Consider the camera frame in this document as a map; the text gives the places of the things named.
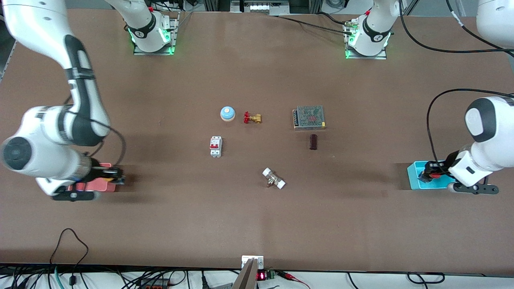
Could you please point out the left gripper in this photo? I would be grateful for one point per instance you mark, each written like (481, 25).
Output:
(439, 167)

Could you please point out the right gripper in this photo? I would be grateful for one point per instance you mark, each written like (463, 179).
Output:
(98, 173)

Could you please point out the red push button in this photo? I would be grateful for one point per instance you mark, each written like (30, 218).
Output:
(435, 175)

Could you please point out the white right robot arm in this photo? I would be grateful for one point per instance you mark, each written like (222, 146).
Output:
(82, 88)

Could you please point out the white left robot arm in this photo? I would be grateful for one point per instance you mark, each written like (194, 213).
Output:
(375, 28)

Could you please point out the light blue plastic box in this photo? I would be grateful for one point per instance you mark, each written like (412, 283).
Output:
(415, 178)

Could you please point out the pink plastic box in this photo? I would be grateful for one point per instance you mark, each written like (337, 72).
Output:
(92, 185)

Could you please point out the white circuit breaker red switches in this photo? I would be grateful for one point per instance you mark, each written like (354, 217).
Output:
(215, 146)

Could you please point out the black power strip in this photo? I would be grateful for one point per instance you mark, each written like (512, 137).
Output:
(154, 284)

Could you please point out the dark brown cylindrical capacitor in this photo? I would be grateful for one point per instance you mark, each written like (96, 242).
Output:
(313, 142)

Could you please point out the blue desk bell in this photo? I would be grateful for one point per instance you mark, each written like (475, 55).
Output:
(227, 114)

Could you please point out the metal mesh power supply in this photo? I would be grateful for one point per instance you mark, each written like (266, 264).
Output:
(308, 117)

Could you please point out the white-ended brass pipe fitting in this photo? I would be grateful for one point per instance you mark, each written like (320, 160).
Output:
(273, 178)

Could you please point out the red clip lead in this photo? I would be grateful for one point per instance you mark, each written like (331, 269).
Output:
(295, 277)

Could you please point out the red LED display module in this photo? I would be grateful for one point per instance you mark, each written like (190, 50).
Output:
(263, 275)

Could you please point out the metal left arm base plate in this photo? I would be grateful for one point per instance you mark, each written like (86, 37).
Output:
(367, 57)

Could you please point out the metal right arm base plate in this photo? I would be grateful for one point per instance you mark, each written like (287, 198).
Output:
(172, 44)

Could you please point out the white camera bracket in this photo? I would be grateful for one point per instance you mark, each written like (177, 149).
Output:
(253, 259)

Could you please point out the grey camera support bar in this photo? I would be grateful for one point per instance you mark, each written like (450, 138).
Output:
(245, 277)

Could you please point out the white device on frame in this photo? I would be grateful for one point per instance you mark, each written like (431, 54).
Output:
(259, 6)

